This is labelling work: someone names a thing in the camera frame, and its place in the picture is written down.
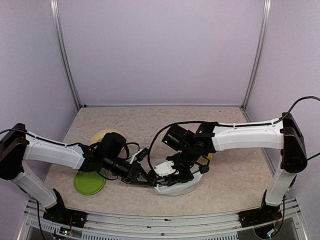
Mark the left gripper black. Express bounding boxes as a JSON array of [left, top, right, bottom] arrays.
[[103, 153, 154, 185]]

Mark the white drawstring pouch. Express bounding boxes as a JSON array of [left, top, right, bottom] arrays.
[[154, 165, 203, 197]]

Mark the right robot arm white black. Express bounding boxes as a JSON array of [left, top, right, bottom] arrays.
[[147, 95, 319, 222]]

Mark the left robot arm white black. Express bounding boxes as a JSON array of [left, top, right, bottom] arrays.
[[0, 123, 156, 223]]

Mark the yellow sponge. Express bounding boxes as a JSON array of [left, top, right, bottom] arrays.
[[198, 153, 213, 164]]

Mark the green plate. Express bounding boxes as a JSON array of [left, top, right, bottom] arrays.
[[73, 171, 106, 196]]

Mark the beige plate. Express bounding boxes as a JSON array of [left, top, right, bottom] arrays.
[[89, 129, 126, 145]]

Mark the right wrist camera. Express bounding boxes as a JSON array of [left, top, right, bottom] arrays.
[[153, 161, 179, 177]]

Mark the front aluminium rail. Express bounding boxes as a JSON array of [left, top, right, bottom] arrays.
[[15, 198, 311, 240]]

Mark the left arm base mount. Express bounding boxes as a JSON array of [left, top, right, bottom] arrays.
[[43, 205, 88, 228]]

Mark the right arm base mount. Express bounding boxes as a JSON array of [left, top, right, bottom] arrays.
[[238, 206, 283, 228]]

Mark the right aluminium frame post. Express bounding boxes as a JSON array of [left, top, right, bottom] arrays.
[[241, 0, 272, 112]]

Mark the aluminium frame post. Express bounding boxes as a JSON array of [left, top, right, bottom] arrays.
[[50, 0, 82, 111], [241, 0, 272, 112]]

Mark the left aluminium frame post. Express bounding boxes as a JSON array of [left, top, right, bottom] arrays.
[[50, 0, 82, 111]]

